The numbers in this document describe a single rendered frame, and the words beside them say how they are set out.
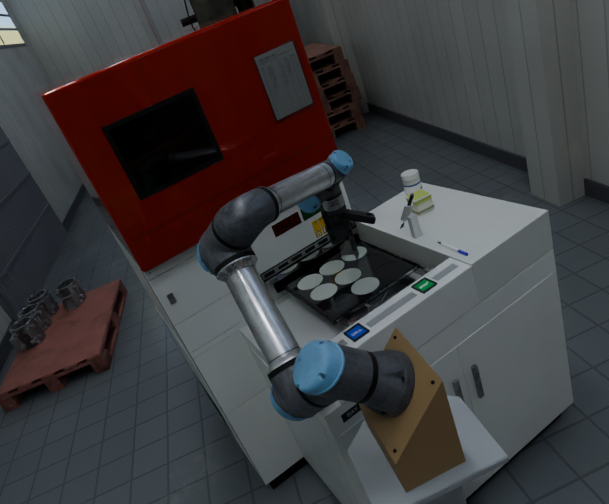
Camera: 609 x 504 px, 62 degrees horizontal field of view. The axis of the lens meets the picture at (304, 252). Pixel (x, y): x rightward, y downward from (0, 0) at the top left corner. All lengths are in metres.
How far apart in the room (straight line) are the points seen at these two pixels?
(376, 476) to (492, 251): 0.76
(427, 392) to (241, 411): 1.14
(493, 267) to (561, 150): 2.09
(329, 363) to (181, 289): 0.88
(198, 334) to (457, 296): 0.92
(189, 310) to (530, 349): 1.21
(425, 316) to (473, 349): 0.27
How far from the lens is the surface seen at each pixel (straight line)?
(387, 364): 1.16
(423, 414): 1.14
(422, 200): 1.94
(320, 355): 1.09
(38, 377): 4.08
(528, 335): 1.96
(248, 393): 2.12
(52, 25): 11.12
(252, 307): 1.25
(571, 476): 2.28
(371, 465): 1.34
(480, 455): 1.31
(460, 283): 1.61
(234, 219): 1.23
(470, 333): 1.72
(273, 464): 2.38
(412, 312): 1.51
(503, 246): 1.70
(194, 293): 1.85
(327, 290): 1.82
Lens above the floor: 1.85
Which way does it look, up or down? 27 degrees down
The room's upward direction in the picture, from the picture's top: 22 degrees counter-clockwise
